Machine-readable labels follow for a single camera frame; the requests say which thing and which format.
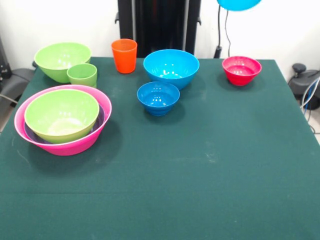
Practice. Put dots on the large pink bowl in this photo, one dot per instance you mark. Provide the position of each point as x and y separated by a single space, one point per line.
67 148

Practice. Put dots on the green cup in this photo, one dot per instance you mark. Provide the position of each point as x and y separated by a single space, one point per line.
82 75

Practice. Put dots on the large blue bowl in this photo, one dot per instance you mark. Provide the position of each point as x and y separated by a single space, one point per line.
172 62

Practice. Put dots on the green bowl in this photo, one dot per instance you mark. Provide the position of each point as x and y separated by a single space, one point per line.
57 57
62 112

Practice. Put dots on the light blue straight-sided bowl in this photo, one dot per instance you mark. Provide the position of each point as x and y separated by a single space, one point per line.
238 4

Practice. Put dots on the small dark blue bowl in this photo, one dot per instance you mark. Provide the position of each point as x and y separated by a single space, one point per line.
157 105

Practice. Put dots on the orange cup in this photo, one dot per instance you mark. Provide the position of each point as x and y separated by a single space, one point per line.
122 60

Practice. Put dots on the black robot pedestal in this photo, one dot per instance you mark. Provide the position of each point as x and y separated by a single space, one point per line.
155 25

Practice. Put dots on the dark green table cloth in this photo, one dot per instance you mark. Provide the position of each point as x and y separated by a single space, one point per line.
150 200

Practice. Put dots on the small pink bowl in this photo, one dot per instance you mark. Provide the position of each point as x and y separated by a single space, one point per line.
241 75

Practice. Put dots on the purple bowl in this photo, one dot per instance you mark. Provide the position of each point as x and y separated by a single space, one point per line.
101 117

